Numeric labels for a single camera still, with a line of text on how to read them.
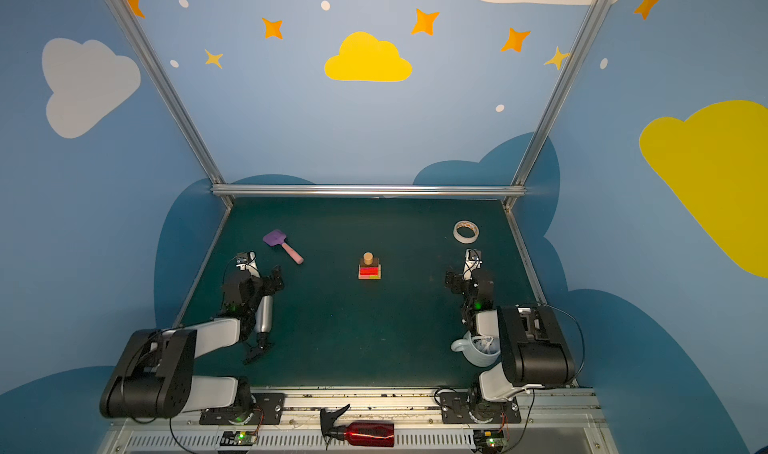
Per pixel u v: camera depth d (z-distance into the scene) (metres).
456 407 0.75
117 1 0.71
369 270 0.97
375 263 0.95
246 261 0.79
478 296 0.72
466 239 1.11
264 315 0.87
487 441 0.71
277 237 1.08
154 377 0.43
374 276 0.97
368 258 0.93
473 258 0.82
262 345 0.82
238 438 0.71
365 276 0.98
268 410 0.74
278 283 0.86
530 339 0.51
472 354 0.78
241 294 0.69
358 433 0.68
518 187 1.17
